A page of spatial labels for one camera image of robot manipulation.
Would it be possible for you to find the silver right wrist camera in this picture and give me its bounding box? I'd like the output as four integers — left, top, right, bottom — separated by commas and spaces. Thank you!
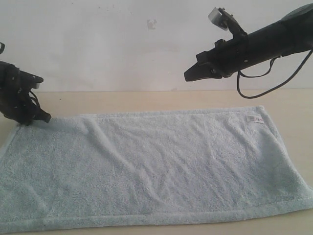
208, 7, 233, 31

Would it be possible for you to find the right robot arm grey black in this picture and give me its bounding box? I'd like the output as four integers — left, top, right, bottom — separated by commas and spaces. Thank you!
184, 4, 313, 82

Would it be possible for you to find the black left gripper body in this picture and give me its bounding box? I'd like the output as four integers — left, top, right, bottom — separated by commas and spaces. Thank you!
0, 61, 44, 125

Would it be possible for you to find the light blue terry towel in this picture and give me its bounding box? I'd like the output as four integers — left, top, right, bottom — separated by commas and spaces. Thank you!
0, 106, 313, 234

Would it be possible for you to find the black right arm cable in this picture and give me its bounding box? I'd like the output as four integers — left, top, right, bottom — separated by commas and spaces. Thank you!
236, 48, 313, 99

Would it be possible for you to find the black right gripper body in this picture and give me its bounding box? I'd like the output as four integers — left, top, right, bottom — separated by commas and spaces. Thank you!
196, 36, 260, 79

